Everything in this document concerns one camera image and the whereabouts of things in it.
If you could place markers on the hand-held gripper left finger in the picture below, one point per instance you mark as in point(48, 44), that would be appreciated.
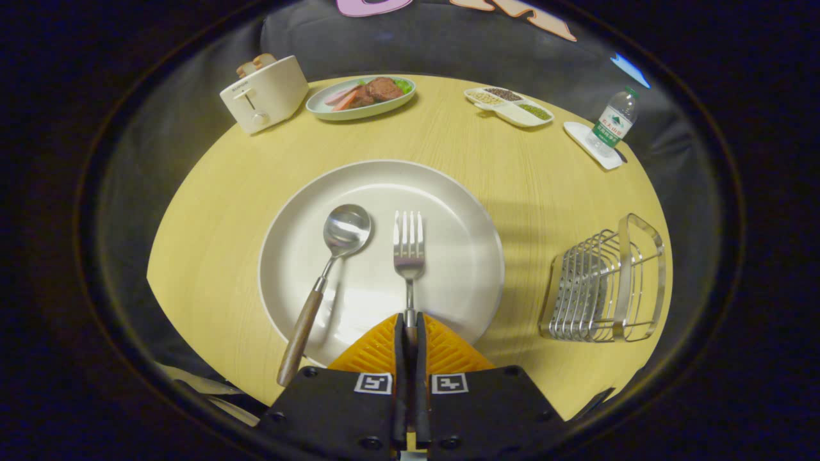
point(333, 416)

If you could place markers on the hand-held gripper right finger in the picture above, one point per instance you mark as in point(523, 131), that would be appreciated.
point(487, 416)

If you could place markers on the large white plate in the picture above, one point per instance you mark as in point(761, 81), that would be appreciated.
point(448, 269)

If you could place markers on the white square coaster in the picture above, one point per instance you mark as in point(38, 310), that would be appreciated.
point(580, 136)

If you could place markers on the white divided bean dish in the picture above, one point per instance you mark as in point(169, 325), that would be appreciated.
point(509, 107)

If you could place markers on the pale green oval plate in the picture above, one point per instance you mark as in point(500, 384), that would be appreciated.
point(320, 105)

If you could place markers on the pink sausage slice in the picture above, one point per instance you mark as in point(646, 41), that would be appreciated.
point(338, 95)
point(347, 102)

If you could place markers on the green label water bottle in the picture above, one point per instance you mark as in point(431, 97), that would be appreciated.
point(614, 125)

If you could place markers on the white toaster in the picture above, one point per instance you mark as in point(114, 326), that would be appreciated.
point(269, 96)

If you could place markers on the brown meat piece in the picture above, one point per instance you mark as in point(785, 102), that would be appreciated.
point(381, 89)

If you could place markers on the green lettuce leaf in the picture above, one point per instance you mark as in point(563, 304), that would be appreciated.
point(403, 85)

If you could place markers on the toasted bread slice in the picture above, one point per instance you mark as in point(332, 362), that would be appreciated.
point(264, 61)
point(246, 68)

